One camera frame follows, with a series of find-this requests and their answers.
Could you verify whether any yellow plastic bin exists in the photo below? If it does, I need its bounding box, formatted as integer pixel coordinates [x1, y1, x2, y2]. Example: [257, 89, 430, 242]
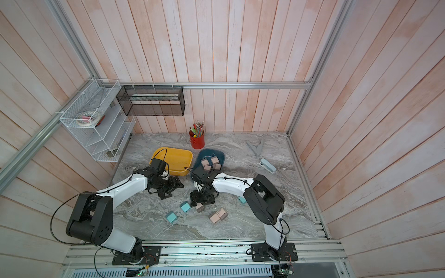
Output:
[152, 147, 193, 176]

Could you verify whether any dark teal plastic bin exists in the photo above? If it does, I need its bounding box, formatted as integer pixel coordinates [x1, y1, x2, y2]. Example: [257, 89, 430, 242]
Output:
[190, 148, 226, 176]

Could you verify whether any red pencil cup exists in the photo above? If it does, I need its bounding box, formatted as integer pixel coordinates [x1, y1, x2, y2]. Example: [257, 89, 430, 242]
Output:
[189, 120, 205, 149]

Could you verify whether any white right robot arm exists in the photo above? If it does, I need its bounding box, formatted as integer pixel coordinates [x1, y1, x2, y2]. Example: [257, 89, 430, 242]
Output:
[190, 168, 286, 250]

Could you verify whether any teal plug lower centre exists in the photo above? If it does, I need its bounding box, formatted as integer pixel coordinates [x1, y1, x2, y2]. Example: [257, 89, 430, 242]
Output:
[180, 202, 191, 213]

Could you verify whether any white wire shelf rack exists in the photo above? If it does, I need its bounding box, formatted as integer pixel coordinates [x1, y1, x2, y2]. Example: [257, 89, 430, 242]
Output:
[60, 79, 136, 162]

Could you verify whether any white stapler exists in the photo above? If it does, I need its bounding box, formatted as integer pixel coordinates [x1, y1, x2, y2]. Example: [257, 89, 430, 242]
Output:
[260, 158, 277, 174]

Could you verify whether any black mesh wall basket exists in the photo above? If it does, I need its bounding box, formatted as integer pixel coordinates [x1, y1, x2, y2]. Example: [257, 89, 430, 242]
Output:
[117, 85, 185, 117]

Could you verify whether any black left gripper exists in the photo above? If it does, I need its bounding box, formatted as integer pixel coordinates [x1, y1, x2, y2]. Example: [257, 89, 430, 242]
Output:
[151, 175, 185, 200]

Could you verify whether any teal plug far left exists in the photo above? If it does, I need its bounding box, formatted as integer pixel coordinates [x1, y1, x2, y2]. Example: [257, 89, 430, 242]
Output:
[166, 212, 177, 224]

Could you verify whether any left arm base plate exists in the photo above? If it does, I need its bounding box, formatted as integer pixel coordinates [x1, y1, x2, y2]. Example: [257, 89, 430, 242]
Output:
[112, 246, 161, 266]

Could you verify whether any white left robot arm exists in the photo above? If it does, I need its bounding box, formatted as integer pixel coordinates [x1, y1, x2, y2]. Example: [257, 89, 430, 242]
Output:
[66, 159, 184, 257]

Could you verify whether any tape roll on shelf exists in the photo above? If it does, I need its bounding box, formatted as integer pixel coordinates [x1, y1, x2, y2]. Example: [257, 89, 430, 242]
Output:
[76, 111, 101, 127]

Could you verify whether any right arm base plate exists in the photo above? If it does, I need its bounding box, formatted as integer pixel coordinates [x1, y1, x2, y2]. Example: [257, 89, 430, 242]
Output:
[250, 242, 299, 262]

